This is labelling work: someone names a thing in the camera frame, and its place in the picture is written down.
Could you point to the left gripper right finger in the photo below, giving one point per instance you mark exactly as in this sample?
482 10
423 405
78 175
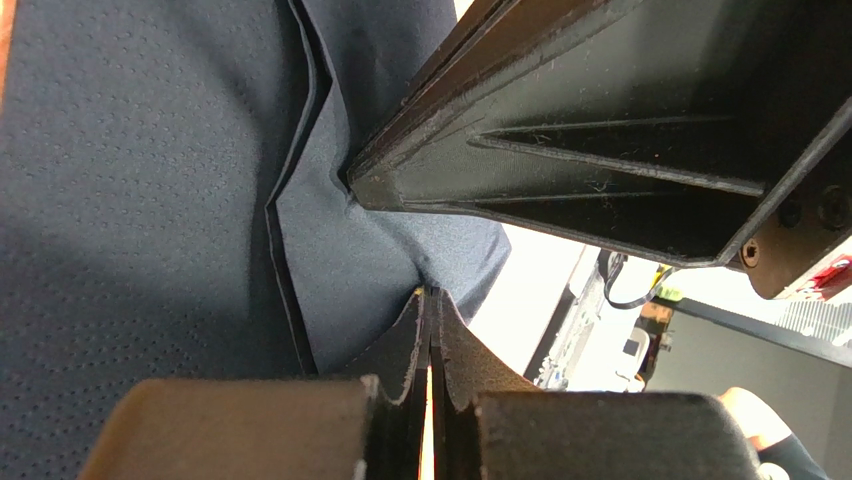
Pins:
492 423

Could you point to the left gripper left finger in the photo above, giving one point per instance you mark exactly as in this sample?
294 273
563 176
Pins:
364 424

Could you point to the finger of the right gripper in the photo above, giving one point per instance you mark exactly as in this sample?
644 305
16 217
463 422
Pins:
669 130

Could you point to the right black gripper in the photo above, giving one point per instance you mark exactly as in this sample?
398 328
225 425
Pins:
793 239

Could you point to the black paper napkin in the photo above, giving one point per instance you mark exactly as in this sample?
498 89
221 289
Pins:
173 203

